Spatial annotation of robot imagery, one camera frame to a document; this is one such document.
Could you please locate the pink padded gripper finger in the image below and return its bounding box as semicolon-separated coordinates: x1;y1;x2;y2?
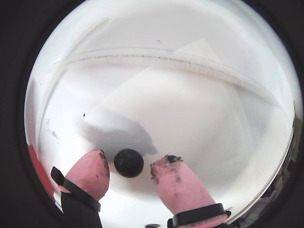
50;149;111;228
150;155;232;228

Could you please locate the small dark blueberry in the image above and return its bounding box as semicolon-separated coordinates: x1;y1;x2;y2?
113;148;145;179

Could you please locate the red collapsible silicone cup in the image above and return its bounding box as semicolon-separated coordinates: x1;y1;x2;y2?
27;144;57;205

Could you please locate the large white paper sheet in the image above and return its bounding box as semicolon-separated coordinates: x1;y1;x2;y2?
25;0;297;228

